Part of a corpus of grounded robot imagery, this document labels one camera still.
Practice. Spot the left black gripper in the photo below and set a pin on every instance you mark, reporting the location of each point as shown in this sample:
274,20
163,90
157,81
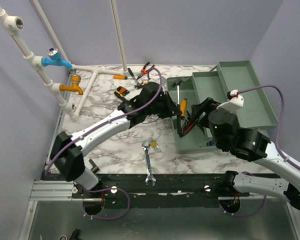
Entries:
170,109

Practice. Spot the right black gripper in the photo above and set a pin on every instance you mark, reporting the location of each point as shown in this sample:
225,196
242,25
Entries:
207,105

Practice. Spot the yellow handle tool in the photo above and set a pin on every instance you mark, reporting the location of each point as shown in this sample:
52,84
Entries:
183,107

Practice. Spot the claw hammer black handle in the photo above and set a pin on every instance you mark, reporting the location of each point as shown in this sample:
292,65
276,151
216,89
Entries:
179,121

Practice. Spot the red black utility knife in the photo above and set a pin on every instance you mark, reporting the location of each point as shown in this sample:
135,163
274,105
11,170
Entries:
187,127

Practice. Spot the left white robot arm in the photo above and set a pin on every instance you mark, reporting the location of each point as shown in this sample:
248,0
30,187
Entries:
69,150

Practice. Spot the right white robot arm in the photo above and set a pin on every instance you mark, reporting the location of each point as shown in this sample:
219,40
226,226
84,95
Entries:
285,187

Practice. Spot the yellow hex key set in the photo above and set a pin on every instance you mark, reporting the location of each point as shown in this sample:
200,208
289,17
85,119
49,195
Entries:
154,145

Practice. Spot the orange black long-nose pliers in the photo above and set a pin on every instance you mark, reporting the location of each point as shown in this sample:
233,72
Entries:
146,68

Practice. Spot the silver open-end wrench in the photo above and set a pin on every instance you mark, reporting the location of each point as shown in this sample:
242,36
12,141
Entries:
149,177

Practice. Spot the yellow black screwdriver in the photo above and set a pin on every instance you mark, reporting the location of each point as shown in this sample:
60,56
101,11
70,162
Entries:
120,96

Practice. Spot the silver socket bar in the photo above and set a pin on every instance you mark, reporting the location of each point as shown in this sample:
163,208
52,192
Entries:
94,168

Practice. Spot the orange plastic tap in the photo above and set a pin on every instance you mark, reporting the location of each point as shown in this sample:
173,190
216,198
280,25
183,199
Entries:
74,87

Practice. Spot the blue plastic tap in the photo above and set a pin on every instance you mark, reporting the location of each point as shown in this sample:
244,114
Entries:
55,59

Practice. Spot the white pvc pipe assembly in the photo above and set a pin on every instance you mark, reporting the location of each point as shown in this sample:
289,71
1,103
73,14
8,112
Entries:
13,25

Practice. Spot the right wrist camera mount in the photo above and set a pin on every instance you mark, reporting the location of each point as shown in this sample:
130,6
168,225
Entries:
234,102

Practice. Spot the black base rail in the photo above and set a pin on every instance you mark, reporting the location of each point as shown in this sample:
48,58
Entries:
128,191

